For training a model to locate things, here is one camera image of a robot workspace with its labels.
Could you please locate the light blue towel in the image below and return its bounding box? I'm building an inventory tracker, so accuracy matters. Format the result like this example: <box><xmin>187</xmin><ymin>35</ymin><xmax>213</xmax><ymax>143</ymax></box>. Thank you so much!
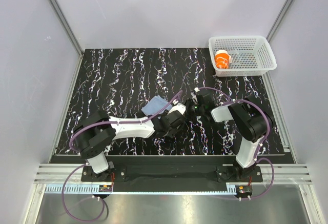
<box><xmin>141</xmin><ymin>95</ymin><xmax>168</xmax><ymax>116</ymax></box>

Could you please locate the orange and white towel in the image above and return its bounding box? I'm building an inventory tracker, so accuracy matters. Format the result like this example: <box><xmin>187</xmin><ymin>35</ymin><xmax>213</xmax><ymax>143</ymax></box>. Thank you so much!
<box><xmin>215</xmin><ymin>50</ymin><xmax>232</xmax><ymax>69</ymax></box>

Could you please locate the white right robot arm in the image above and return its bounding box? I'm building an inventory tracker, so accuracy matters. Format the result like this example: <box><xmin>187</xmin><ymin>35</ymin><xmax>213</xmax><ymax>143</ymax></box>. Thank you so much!
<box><xmin>185</xmin><ymin>94</ymin><xmax>275</xmax><ymax>181</ymax></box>

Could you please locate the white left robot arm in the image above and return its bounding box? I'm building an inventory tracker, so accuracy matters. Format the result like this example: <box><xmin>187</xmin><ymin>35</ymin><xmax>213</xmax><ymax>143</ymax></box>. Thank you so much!
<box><xmin>70</xmin><ymin>107</ymin><xmax>186</xmax><ymax>181</ymax></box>

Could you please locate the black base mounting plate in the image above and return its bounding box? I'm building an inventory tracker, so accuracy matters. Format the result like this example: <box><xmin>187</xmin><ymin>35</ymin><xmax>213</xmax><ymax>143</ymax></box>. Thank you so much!
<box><xmin>81</xmin><ymin>155</ymin><xmax>263</xmax><ymax>183</ymax></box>

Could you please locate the white plastic basket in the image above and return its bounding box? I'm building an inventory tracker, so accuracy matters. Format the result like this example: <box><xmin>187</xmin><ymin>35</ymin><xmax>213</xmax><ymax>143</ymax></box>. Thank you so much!
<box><xmin>208</xmin><ymin>36</ymin><xmax>277</xmax><ymax>77</ymax></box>

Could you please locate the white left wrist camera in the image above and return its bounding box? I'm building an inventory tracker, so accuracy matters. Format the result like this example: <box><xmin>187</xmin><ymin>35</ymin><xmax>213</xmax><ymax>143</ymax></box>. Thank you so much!
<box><xmin>168</xmin><ymin>100</ymin><xmax>187</xmax><ymax>115</ymax></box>

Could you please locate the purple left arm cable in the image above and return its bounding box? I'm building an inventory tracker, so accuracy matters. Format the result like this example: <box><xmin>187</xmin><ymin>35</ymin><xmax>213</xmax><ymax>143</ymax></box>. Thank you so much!
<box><xmin>61</xmin><ymin>89</ymin><xmax>184</xmax><ymax>221</ymax></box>

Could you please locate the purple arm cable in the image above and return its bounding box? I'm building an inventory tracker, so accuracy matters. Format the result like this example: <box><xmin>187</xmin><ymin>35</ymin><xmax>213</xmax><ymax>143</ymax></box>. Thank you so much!
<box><xmin>61</xmin><ymin>89</ymin><xmax>184</xmax><ymax>221</ymax></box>
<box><xmin>196</xmin><ymin>87</ymin><xmax>276</xmax><ymax>201</ymax></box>

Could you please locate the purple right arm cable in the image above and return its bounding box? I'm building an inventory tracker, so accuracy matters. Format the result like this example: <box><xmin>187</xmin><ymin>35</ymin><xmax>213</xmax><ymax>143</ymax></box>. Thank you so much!
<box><xmin>196</xmin><ymin>87</ymin><xmax>276</xmax><ymax>201</ymax></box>

